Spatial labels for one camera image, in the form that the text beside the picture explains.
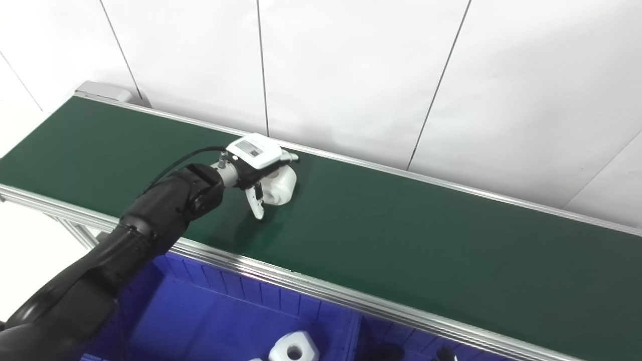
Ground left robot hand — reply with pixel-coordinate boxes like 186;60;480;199
220;133;300;221

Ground white cylindrical plastic part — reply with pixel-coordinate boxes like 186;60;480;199
260;164;297;206

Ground blue plastic bin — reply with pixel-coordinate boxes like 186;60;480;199
80;251;363;361
351;313;552;361

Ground black plastic part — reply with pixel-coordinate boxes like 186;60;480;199
370;343;405;361

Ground green conveyor belt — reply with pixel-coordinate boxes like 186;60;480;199
0;90;642;361
0;96;642;361

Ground grey conveyor end cover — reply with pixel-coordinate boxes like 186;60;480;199
75;81;151;108

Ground aluminium conveyor leg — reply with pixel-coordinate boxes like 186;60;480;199
45;213;109;250

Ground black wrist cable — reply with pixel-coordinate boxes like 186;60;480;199
142;146;227;195

